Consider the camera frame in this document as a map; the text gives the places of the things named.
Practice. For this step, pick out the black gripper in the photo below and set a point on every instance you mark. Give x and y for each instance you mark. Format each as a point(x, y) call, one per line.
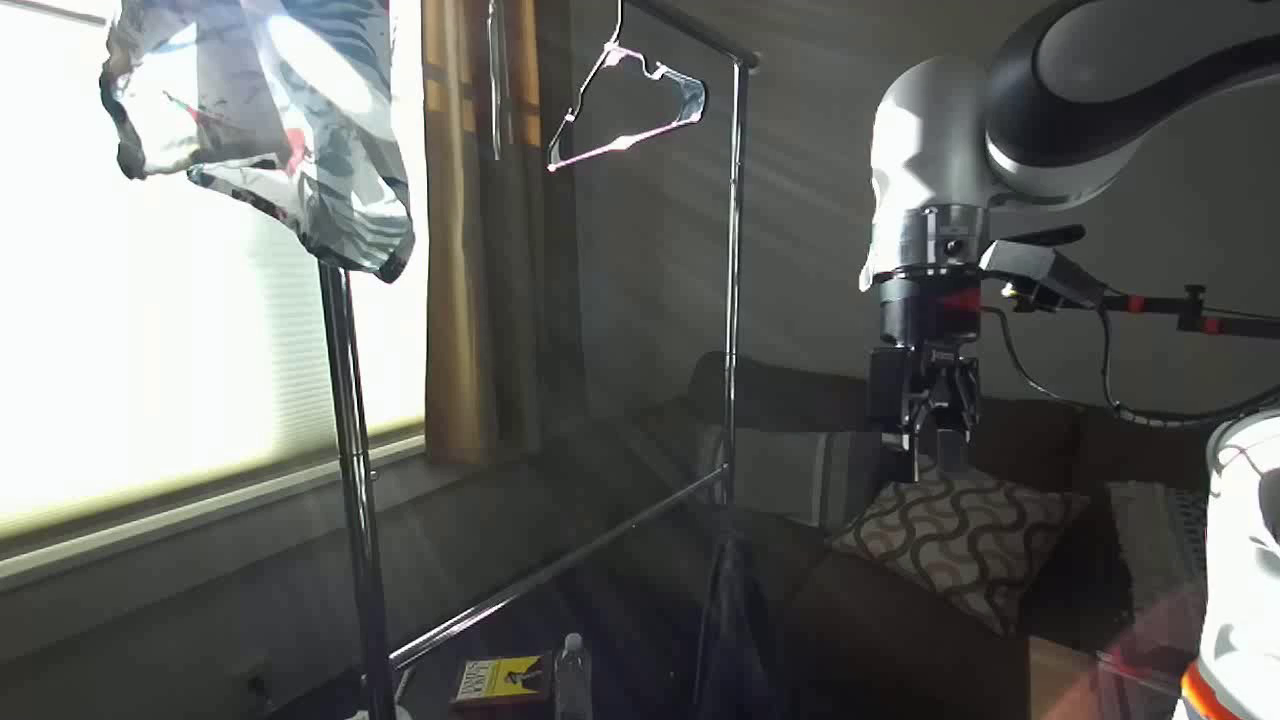
point(920, 375)

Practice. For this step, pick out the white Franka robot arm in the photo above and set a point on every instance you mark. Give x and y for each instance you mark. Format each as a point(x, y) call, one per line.
point(933, 134)

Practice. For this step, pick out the wave patterned throw pillow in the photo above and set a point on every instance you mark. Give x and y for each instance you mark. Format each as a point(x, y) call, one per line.
point(960, 533)

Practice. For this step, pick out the grey white striped cloth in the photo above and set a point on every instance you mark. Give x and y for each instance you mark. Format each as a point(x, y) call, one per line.
point(802, 472)

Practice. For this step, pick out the clear water bottle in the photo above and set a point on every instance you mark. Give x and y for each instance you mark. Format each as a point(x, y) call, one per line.
point(570, 680)

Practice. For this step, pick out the yellow box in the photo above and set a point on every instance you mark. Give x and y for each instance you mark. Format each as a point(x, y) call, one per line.
point(499, 679)

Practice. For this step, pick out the tan curtain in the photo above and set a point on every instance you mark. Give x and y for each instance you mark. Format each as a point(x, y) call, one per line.
point(452, 264)

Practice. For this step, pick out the chrome metal clothes rack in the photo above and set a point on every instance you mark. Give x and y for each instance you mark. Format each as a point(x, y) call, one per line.
point(349, 443)

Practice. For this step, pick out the grey white printed garment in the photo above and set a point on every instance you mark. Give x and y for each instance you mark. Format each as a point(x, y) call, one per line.
point(264, 134)

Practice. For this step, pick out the bright window with blind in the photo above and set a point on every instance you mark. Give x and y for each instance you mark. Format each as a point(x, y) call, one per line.
point(135, 335)

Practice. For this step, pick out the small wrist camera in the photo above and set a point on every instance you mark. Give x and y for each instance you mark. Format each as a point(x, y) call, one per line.
point(1040, 260)

